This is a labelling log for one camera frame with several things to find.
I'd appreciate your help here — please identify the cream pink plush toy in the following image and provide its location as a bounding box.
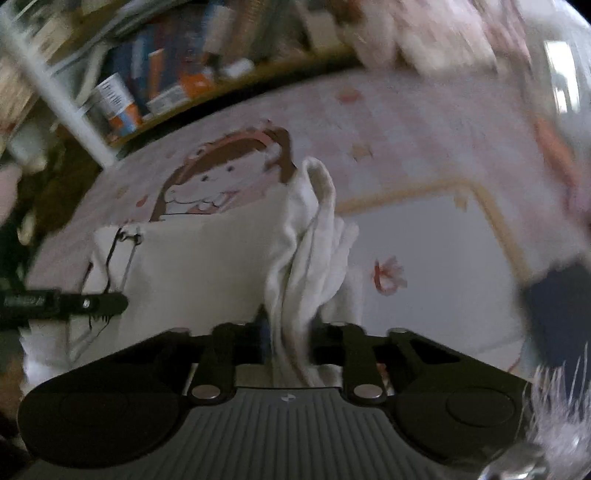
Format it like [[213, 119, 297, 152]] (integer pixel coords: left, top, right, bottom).
[[402, 0, 532, 77]]

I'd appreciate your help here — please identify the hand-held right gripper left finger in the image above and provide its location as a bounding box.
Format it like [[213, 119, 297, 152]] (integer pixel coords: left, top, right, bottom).
[[106, 320, 273, 407]]

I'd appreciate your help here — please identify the pink checked printed mat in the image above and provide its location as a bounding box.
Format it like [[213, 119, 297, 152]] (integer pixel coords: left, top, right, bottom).
[[23, 60, 591, 384]]

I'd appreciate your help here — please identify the flat white orange box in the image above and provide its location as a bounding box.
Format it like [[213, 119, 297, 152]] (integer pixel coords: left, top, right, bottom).
[[148, 69, 217, 117]]

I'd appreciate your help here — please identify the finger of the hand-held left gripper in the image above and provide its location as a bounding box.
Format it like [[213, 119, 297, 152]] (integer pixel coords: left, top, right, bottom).
[[55, 291, 130, 318]]

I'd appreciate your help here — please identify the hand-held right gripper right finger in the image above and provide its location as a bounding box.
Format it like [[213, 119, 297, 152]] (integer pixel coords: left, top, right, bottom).
[[309, 322, 476, 407]]

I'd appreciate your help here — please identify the white printed t-shirt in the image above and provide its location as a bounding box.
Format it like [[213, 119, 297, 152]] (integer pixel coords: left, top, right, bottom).
[[23, 157, 366, 393]]

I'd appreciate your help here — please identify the row of colourful books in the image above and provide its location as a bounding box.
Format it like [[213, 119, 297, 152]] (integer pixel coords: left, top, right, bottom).
[[106, 0, 352, 107]]

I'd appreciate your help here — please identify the white bookshelf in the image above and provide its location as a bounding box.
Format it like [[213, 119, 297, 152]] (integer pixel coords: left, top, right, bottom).
[[0, 0, 361, 168]]

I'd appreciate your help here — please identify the tall white orange box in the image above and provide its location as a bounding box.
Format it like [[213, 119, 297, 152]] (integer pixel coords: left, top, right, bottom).
[[95, 74, 143, 138]]

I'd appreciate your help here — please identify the dark blue cloth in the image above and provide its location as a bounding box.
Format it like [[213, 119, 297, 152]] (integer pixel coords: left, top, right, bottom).
[[519, 263, 591, 370]]

